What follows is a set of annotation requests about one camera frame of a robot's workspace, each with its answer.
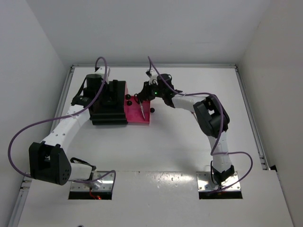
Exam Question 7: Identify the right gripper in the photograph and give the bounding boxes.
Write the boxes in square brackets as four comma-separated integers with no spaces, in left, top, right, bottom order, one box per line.
[138,80,165,101]

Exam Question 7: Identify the black drawer cabinet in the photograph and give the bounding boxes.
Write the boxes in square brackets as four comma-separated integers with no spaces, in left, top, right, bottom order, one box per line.
[89,80,127,126]

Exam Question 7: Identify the black handled scissors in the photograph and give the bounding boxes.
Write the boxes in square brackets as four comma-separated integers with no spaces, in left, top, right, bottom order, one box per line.
[134,93,145,120]

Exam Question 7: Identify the pink bottom drawer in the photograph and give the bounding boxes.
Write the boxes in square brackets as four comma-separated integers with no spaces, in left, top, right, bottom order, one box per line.
[124,96,155,124]

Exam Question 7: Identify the pink drawer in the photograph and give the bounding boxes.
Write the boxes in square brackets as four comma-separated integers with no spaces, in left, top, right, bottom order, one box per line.
[125,83,131,100]
[124,96,155,124]
[125,100,133,106]

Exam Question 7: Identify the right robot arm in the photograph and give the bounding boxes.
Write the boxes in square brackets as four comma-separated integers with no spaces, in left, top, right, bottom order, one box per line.
[136,72,234,186]

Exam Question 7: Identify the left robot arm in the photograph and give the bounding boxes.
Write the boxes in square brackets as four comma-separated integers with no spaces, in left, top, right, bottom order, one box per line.
[29,71,109,185]

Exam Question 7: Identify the pink middle drawer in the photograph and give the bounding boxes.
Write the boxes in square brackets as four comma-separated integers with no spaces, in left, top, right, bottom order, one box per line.
[125,100,133,106]

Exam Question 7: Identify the pink top drawer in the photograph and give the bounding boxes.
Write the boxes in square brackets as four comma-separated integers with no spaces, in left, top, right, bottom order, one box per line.
[125,83,131,100]

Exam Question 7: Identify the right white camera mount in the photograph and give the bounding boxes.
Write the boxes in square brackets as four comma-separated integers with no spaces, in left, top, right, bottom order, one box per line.
[146,70,158,85]

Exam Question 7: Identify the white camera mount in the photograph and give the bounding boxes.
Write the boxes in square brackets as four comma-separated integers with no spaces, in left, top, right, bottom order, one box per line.
[146,70,158,85]
[94,67,110,83]

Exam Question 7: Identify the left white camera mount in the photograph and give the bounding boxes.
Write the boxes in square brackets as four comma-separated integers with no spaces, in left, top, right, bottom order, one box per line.
[94,67,110,83]

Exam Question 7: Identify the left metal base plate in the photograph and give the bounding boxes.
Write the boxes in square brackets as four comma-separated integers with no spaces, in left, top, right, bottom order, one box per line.
[70,171,116,192]

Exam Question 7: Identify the metal base plate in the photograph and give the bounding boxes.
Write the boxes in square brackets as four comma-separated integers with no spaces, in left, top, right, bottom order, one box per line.
[196,172,241,192]
[70,171,116,192]

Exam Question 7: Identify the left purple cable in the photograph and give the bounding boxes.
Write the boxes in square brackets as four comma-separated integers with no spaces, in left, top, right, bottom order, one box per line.
[8,56,116,185]

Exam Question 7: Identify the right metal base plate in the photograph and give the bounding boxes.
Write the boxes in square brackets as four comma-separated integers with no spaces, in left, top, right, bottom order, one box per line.
[196,172,241,192]

